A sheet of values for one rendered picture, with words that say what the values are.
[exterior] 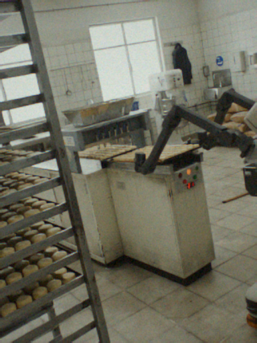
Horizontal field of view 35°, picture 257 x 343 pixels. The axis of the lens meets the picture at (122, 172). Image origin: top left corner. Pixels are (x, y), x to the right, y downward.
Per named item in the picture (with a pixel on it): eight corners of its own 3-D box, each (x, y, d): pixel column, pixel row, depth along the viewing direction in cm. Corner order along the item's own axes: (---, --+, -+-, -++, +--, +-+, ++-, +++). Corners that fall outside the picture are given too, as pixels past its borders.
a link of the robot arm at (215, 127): (168, 100, 224) (179, 99, 231) (162, 122, 230) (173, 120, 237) (233, 134, 198) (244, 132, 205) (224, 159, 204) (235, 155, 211)
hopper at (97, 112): (64, 128, 325) (60, 111, 321) (118, 113, 356) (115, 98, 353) (83, 128, 302) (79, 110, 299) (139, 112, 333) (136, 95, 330)
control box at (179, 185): (175, 193, 266) (171, 173, 263) (199, 181, 280) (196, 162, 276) (179, 193, 263) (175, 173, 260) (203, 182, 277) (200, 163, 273)
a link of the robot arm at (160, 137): (171, 120, 225) (183, 118, 232) (164, 114, 227) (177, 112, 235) (142, 177, 249) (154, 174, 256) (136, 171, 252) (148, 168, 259)
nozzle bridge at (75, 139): (63, 171, 330) (54, 130, 322) (131, 148, 370) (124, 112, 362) (85, 175, 304) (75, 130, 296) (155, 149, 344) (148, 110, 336)
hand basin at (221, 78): (251, 112, 730) (243, 50, 704) (236, 116, 711) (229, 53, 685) (211, 112, 813) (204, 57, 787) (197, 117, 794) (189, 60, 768)
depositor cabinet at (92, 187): (38, 240, 426) (18, 164, 406) (94, 216, 466) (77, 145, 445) (108, 274, 324) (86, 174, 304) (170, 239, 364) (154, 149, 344)
